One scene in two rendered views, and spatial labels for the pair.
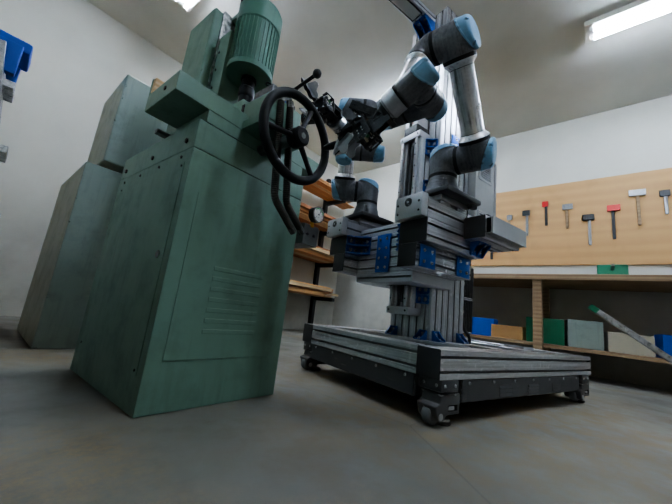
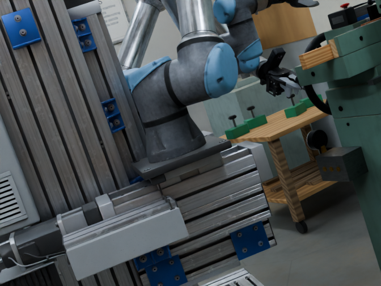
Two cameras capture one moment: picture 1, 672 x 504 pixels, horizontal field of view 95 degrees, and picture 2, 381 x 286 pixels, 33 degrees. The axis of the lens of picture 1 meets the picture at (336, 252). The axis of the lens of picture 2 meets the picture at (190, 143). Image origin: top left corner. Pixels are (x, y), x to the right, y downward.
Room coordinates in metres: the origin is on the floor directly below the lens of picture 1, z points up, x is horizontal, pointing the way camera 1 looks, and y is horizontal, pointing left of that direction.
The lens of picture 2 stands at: (3.08, 0.54, 1.05)
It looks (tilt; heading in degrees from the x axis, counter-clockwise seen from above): 8 degrees down; 204
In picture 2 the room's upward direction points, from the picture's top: 19 degrees counter-clockwise
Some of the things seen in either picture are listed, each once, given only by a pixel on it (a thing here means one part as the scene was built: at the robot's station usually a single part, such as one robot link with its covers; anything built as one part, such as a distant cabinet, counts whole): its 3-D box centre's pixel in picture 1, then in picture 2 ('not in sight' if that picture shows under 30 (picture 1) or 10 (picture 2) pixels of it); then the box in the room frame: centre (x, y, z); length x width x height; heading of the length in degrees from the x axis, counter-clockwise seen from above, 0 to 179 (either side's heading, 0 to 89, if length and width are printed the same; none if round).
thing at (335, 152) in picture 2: (300, 236); (340, 164); (1.19, 0.15, 0.58); 0.12 x 0.08 x 0.08; 51
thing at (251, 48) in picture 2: (348, 151); (240, 42); (1.29, 0.00, 1.02); 0.11 x 0.08 x 0.11; 86
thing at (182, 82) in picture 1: (254, 139); (380, 45); (1.01, 0.34, 0.87); 0.61 x 0.30 x 0.06; 141
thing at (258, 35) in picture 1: (255, 46); not in sight; (1.07, 0.42, 1.32); 0.18 x 0.18 x 0.31
